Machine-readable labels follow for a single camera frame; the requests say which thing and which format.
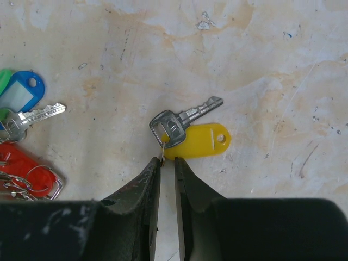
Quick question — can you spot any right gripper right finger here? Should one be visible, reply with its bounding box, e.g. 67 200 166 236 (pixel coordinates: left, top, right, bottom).
175 158 347 260

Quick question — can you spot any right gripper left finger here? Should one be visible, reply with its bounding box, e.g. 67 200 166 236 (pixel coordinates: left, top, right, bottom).
1 158 160 260

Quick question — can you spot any metal numbered key organiser ring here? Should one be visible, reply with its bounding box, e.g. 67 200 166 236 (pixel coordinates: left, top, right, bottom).
0 102 67 202

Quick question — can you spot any key with yellow tag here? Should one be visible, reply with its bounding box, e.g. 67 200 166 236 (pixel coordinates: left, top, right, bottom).
149 96 232 164

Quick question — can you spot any red key tag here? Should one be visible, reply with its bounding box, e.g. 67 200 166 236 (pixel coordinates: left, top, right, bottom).
1 144 66 201

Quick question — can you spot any blue key tag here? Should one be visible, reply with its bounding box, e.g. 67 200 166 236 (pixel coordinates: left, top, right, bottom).
1 71 45 113

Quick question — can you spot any green key tag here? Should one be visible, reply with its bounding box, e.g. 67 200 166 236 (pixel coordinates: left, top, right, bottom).
1 69 15 108

